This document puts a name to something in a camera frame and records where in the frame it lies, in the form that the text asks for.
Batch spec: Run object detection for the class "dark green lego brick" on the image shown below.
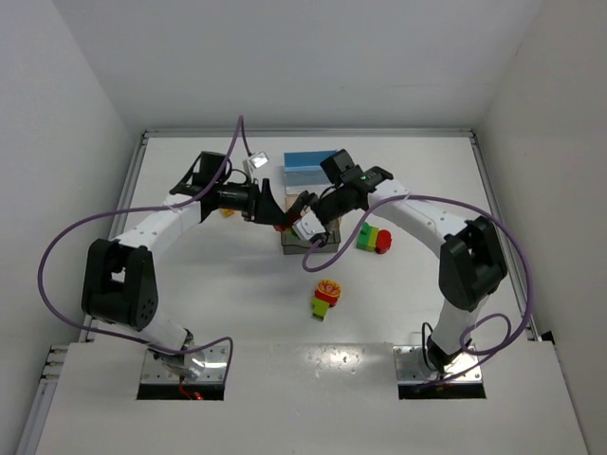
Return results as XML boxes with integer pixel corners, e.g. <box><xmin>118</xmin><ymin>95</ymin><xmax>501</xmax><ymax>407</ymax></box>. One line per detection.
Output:
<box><xmin>356</xmin><ymin>222</ymin><xmax>372</xmax><ymax>251</ymax></box>

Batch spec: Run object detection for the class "orange plastic container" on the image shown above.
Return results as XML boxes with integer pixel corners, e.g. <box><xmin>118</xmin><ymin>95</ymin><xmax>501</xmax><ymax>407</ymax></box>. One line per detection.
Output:
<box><xmin>285</xmin><ymin>193</ymin><xmax>341</xmax><ymax>225</ymax></box>

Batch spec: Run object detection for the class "blue plastic container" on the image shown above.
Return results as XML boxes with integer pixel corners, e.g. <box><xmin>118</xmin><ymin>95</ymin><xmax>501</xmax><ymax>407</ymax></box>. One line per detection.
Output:
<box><xmin>284</xmin><ymin>149</ymin><xmax>336</xmax><ymax>173</ymax></box>

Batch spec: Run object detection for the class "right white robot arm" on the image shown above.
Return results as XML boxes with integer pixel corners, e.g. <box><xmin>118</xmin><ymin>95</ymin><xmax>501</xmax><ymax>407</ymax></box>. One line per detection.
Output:
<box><xmin>287</xmin><ymin>150</ymin><xmax>507</xmax><ymax>373</ymax></box>

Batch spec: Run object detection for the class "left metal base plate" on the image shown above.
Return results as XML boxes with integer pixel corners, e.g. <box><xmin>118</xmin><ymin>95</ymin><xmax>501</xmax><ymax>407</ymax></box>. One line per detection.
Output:
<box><xmin>140</xmin><ymin>343</ymin><xmax>230</xmax><ymax>385</ymax></box>

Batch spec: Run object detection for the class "clear plastic container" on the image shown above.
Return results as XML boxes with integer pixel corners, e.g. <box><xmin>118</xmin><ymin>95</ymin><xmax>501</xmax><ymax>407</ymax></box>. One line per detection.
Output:
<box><xmin>284</xmin><ymin>167</ymin><xmax>331</xmax><ymax>195</ymax></box>

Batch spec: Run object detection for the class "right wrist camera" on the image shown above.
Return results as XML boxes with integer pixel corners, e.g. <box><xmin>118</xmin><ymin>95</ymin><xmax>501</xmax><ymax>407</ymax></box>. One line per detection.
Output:
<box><xmin>292</xmin><ymin>211</ymin><xmax>326</xmax><ymax>242</ymax></box>

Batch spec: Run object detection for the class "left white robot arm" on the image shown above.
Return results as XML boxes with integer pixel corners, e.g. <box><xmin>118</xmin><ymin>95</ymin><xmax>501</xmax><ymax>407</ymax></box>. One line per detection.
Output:
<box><xmin>82</xmin><ymin>152</ymin><xmax>289</xmax><ymax>379</ymax></box>

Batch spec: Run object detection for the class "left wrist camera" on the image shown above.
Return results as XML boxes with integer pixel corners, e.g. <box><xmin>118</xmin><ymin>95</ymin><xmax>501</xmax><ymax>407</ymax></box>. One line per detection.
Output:
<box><xmin>243</xmin><ymin>151</ymin><xmax>269</xmax><ymax>178</ymax></box>

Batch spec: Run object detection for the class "metal base plate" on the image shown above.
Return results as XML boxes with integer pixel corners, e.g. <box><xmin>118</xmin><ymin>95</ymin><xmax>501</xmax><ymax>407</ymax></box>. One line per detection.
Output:
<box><xmin>393</xmin><ymin>343</ymin><xmax>486</xmax><ymax>388</ymax></box>
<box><xmin>140</xmin><ymin>343</ymin><xmax>230</xmax><ymax>385</ymax></box>

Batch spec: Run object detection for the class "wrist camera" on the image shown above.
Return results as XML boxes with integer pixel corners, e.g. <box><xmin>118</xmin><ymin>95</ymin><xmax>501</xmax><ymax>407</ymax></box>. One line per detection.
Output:
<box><xmin>243</xmin><ymin>151</ymin><xmax>269</xmax><ymax>178</ymax></box>
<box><xmin>292</xmin><ymin>211</ymin><xmax>326</xmax><ymax>242</ymax></box>

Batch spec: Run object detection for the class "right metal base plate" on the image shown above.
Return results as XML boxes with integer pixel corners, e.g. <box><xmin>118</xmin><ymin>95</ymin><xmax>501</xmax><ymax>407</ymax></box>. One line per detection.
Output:
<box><xmin>393</xmin><ymin>343</ymin><xmax>486</xmax><ymax>388</ymax></box>

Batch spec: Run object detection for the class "grey plastic container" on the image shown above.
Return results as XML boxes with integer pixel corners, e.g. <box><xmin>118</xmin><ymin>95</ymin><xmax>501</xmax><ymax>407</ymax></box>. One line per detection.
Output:
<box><xmin>280</xmin><ymin>221</ymin><xmax>341</xmax><ymax>255</ymax></box>

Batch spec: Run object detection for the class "red round lego brick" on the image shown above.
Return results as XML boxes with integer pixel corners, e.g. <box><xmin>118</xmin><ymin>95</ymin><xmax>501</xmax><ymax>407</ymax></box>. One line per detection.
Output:
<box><xmin>375</xmin><ymin>229</ymin><xmax>393</xmax><ymax>254</ymax></box>

